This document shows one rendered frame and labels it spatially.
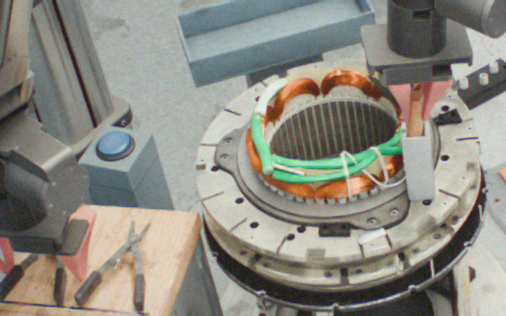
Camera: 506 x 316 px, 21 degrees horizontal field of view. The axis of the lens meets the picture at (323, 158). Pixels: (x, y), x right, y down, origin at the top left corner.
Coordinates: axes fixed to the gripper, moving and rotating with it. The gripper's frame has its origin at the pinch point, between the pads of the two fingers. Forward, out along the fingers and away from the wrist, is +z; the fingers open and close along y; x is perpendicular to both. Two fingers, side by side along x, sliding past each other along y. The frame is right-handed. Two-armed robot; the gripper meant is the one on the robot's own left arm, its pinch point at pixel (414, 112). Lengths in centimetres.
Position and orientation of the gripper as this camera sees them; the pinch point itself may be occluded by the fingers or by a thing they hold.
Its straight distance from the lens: 135.7
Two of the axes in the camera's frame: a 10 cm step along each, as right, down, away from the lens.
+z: 0.3, 7.4, 6.7
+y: 9.9, -1.0, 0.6
